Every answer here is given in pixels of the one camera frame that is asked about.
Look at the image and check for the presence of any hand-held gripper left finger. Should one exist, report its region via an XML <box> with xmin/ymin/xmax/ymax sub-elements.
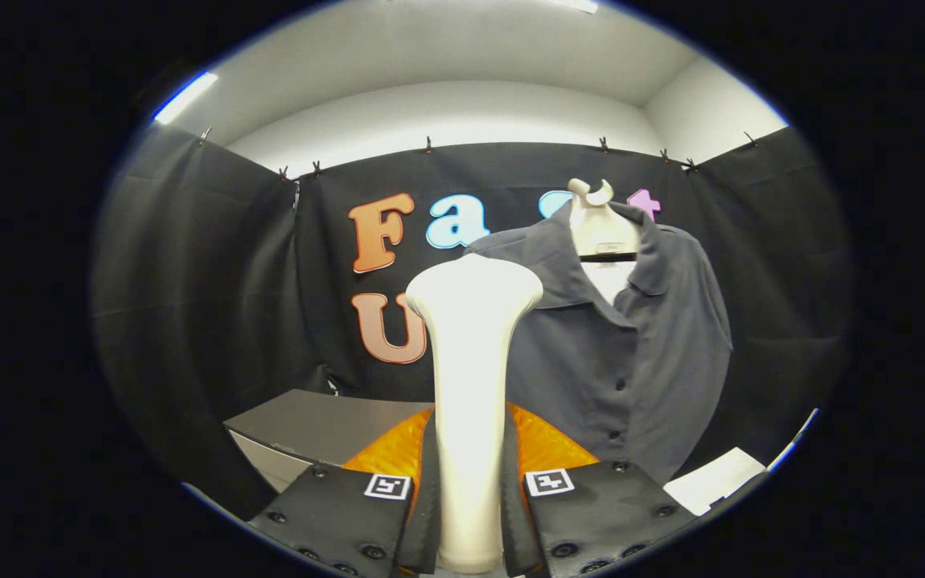
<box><xmin>247</xmin><ymin>405</ymin><xmax>441</xmax><ymax>578</ymax></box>

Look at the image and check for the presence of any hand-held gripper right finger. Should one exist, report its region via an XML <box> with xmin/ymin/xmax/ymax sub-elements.
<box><xmin>501</xmin><ymin>401</ymin><xmax>700</xmax><ymax>577</ymax></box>

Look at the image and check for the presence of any grey button-up shirt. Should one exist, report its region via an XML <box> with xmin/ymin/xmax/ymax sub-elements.
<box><xmin>462</xmin><ymin>201</ymin><xmax>734</xmax><ymax>486</ymax></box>

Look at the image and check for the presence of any white garment steamer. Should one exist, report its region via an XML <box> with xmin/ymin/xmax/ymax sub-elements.
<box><xmin>405</xmin><ymin>254</ymin><xmax>544</xmax><ymax>575</ymax></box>

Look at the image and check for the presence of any grey drawer cabinet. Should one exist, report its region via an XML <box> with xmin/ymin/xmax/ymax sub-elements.
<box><xmin>223</xmin><ymin>389</ymin><xmax>435</xmax><ymax>495</ymax></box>

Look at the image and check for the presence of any white mannequin torso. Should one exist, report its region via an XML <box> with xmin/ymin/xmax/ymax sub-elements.
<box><xmin>567</xmin><ymin>178</ymin><xmax>642</xmax><ymax>306</ymax></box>

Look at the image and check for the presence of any black backdrop cloth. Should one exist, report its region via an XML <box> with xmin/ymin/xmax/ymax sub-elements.
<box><xmin>92</xmin><ymin>122</ymin><xmax>853</xmax><ymax>519</ymax></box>

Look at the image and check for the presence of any row of black backdrop clips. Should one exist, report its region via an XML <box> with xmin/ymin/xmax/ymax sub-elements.
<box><xmin>198</xmin><ymin>127</ymin><xmax>760</xmax><ymax>181</ymax></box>

